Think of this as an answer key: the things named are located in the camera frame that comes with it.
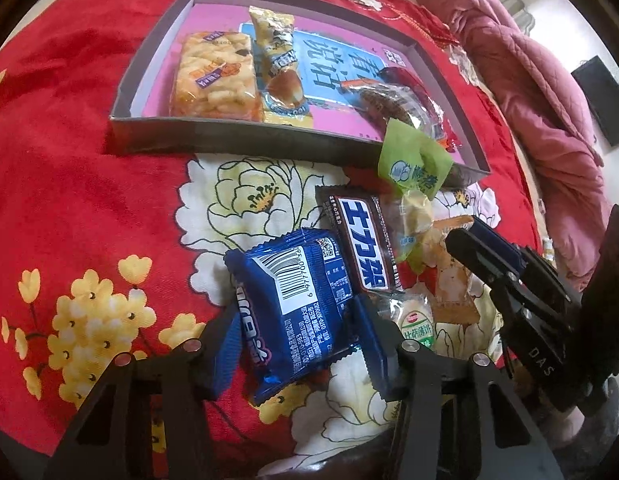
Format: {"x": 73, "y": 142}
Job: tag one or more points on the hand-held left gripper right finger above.
{"x": 374, "y": 345}

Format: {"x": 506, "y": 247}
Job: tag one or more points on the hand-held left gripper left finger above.
{"x": 224, "y": 355}

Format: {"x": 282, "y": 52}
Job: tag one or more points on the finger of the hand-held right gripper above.
{"x": 504, "y": 240}
{"x": 479, "y": 257}

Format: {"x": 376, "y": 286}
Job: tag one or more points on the orange cracker packet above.
{"x": 454, "y": 285}

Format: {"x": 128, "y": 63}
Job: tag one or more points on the round biscuit packet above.
{"x": 414, "y": 322}

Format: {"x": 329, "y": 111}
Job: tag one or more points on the blue cookie packet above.
{"x": 294, "y": 300}

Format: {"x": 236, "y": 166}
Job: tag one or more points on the brown chocolate bar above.
{"x": 364, "y": 240}

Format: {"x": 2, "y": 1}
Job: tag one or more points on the green milk candy packet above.
{"x": 414, "y": 160}

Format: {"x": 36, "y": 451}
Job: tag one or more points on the red snack packet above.
{"x": 414, "y": 80}

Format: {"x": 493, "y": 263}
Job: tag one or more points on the shallow box with pink base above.
{"x": 209, "y": 130}

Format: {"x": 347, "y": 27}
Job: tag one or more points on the puffed rice cracker packet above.
{"x": 209, "y": 75}

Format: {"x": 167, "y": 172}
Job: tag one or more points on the yellow snack packet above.
{"x": 279, "y": 60}

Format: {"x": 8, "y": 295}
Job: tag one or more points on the pink quilt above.
{"x": 514, "y": 85}

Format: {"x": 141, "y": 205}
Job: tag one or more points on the black television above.
{"x": 602, "y": 100}

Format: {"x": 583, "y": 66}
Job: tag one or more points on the red floral cloth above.
{"x": 64, "y": 185}

